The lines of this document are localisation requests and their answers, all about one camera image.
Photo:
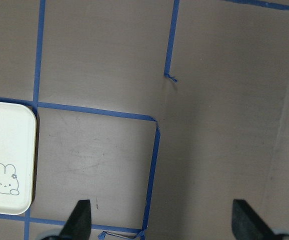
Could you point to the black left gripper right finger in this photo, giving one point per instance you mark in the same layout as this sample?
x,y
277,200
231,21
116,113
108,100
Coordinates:
x,y
247,225

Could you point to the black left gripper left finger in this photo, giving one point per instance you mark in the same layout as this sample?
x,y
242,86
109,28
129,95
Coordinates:
x,y
79,224

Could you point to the cream plastic tray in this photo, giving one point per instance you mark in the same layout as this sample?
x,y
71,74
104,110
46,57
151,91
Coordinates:
x,y
18,126

